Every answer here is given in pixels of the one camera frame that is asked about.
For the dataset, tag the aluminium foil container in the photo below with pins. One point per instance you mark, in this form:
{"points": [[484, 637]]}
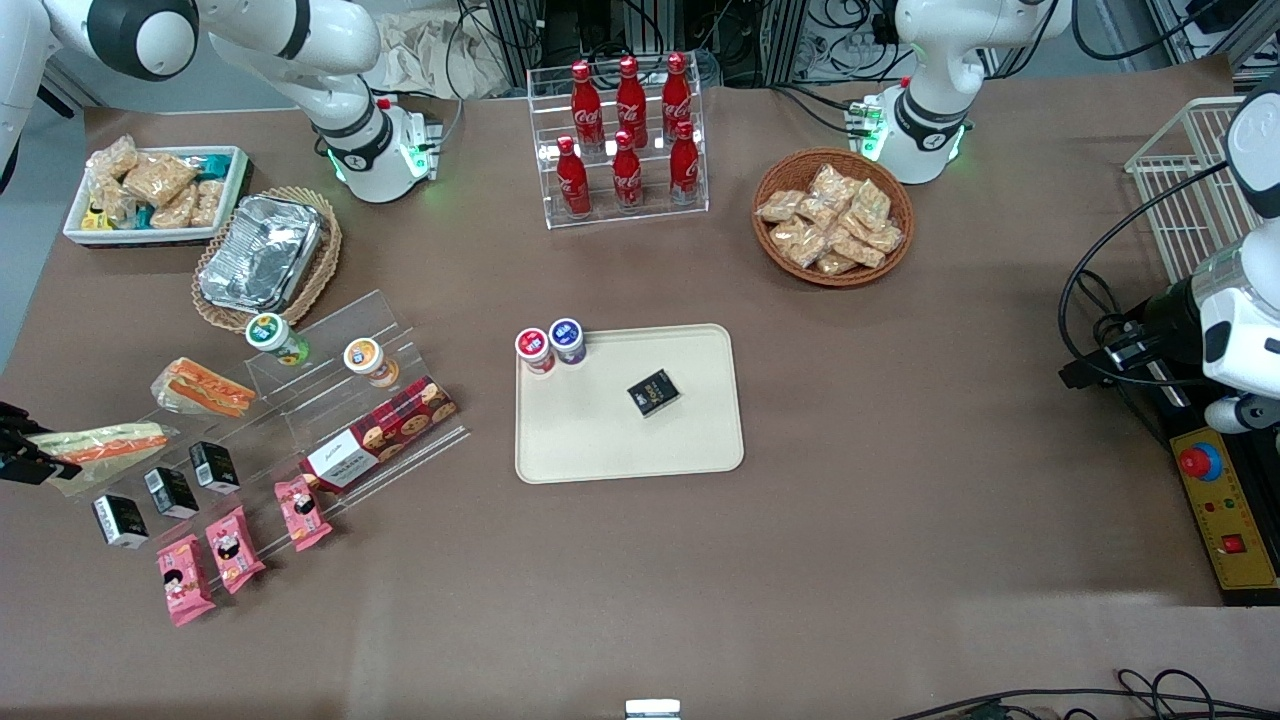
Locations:
{"points": [[260, 252]]}

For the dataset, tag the white rectangular bin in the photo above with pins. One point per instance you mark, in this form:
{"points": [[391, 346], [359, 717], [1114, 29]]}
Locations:
{"points": [[236, 190]]}

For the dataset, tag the small black carton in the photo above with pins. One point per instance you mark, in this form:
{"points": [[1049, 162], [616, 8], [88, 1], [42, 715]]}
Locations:
{"points": [[120, 520], [170, 492], [214, 467]]}

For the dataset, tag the beige plastic tray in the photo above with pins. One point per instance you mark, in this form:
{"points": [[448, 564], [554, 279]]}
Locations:
{"points": [[620, 440]]}

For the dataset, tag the red plaid cookie box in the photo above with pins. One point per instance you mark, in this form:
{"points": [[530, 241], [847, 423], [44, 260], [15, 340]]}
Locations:
{"points": [[380, 435]]}

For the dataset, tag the clear bag of rice snacks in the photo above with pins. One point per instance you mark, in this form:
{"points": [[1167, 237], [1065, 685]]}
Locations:
{"points": [[112, 158], [207, 203], [175, 210], [115, 200], [158, 178]]}

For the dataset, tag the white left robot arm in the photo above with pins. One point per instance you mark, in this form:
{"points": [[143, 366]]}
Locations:
{"points": [[930, 110]]}

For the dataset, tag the blue lid small cup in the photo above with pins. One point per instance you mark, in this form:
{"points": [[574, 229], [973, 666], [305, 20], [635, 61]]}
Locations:
{"points": [[567, 338]]}

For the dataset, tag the teal snack packet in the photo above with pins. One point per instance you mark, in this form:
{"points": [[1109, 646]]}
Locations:
{"points": [[210, 165]]}

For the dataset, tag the pink snack packet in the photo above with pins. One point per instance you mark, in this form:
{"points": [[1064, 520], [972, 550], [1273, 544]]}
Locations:
{"points": [[185, 580], [303, 513], [235, 550]]}

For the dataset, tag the black box with gold print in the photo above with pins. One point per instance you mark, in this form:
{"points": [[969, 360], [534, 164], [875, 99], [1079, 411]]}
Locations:
{"points": [[654, 393]]}

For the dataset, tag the clear acrylic bottle rack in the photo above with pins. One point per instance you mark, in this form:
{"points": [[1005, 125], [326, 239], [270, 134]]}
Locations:
{"points": [[620, 215]]}

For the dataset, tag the oval wicker basket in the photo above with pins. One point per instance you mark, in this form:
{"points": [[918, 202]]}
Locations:
{"points": [[328, 255]]}

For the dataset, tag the red cola bottle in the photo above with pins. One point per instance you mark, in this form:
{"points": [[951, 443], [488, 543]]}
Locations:
{"points": [[631, 100], [684, 165], [586, 105], [573, 180], [677, 95], [627, 175]]}

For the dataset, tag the clear acrylic stepped shelf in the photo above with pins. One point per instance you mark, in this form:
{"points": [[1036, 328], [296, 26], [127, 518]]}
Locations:
{"points": [[330, 340]]}

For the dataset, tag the silver metal bracket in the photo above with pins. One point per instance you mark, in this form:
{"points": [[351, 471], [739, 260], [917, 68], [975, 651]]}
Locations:
{"points": [[652, 709]]}

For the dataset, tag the sandwich with orange filling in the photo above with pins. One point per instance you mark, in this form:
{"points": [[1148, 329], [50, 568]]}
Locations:
{"points": [[110, 448], [205, 385]]}

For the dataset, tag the red lid small cup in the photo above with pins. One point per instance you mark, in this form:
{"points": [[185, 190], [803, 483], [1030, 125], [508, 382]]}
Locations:
{"points": [[534, 348]]}

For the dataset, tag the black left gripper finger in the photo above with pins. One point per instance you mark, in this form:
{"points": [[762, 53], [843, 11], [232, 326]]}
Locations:
{"points": [[1080, 376]]}

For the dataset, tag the orange lid small cup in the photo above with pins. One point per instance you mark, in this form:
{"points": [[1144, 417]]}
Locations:
{"points": [[366, 358]]}

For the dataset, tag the aluminium equipment rack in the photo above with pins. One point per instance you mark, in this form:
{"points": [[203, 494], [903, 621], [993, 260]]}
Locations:
{"points": [[640, 30]]}

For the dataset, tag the clear bag of crackers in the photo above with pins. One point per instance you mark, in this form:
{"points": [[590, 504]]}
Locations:
{"points": [[833, 184], [800, 243], [886, 238], [818, 212], [835, 264], [871, 205], [856, 248], [780, 206]]}

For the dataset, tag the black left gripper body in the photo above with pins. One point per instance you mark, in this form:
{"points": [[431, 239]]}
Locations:
{"points": [[1165, 316]]}

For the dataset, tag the crumpled beige cloth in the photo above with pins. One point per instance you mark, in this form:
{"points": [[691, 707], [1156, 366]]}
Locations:
{"points": [[430, 55]]}

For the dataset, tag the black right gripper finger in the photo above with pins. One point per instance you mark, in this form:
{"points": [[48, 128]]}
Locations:
{"points": [[35, 430], [55, 470]]}

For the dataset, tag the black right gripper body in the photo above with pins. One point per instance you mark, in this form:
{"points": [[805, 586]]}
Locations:
{"points": [[12, 440]]}

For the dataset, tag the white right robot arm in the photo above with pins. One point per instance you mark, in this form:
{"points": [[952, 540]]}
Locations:
{"points": [[340, 100]]}

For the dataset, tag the green lid small cup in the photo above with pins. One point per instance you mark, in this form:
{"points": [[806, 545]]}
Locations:
{"points": [[272, 334]]}

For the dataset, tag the yellow emergency stop box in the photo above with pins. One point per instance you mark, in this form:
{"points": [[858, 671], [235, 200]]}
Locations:
{"points": [[1235, 520]]}

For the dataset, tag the round wicker basket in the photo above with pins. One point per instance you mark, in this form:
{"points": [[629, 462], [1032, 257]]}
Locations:
{"points": [[775, 250]]}

